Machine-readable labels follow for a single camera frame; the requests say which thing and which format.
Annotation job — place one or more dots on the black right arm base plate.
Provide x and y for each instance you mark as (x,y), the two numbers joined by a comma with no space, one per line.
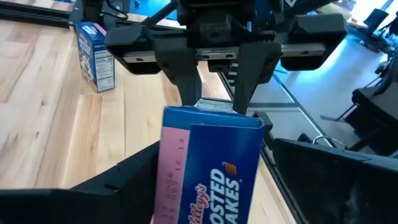
(93,9)

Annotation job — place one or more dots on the black office chair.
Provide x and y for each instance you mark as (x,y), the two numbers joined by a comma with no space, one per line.
(374,18)

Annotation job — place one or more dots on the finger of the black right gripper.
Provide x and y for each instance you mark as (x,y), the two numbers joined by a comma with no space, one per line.
(182,68)
(255,65)

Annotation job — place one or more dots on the blue Frosted Flakes cereal box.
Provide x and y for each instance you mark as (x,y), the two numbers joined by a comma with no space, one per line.
(217,149)
(96,59)

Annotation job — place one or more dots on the black stand base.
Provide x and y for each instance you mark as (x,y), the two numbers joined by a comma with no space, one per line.
(376,109)

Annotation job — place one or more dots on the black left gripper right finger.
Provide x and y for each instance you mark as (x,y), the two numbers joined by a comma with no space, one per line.
(335,186)

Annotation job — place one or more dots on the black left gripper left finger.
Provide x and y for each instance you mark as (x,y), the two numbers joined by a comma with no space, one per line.
(93,202)

